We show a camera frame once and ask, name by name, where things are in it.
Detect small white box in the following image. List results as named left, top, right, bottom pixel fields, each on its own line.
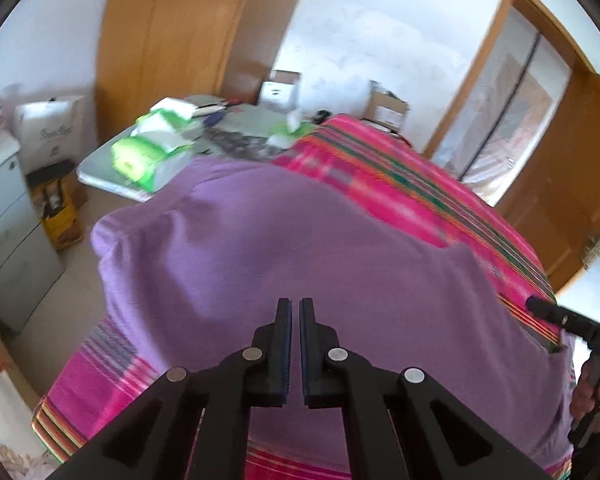
left=259, top=70, right=301, bottom=114

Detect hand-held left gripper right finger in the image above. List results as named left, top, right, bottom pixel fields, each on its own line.
left=299, top=297, right=553, bottom=480

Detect person's right hand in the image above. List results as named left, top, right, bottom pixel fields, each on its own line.
left=570, top=360, right=600, bottom=418

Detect wooden wardrobe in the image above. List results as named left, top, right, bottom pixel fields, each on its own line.
left=97, top=0, right=317, bottom=149

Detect cardboard box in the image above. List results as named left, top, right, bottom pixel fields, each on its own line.
left=364, top=80, right=411, bottom=134

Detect white floral bed sheet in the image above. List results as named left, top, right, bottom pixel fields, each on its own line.
left=0, top=305, right=52, bottom=480

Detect clear plastic door curtain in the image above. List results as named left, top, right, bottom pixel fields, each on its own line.
left=437, top=7, right=577, bottom=207

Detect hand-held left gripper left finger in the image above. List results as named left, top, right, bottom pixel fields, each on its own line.
left=45, top=298, right=294, bottom=480

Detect pink green plaid blanket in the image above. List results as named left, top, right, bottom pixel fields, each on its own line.
left=30, top=114, right=581, bottom=480

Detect wooden door frame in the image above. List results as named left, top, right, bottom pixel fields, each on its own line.
left=422, top=0, right=600, bottom=162

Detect white paper bag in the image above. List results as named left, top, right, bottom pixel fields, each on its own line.
left=14, top=95, right=86, bottom=172

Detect grey drawer cabinet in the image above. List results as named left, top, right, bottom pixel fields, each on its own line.
left=0, top=130, right=67, bottom=334

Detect wooden door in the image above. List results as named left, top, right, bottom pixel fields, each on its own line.
left=497, top=67, right=600, bottom=294

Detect yellow black bag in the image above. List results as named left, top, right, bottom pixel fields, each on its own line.
left=26, top=160, right=89, bottom=252

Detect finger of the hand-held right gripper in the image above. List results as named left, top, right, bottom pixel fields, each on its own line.
left=525, top=295, right=589, bottom=341

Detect metal door handle lock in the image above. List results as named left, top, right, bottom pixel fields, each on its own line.
left=582, top=232, right=600, bottom=267

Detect purple pants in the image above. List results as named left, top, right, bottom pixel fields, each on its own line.
left=90, top=156, right=581, bottom=472

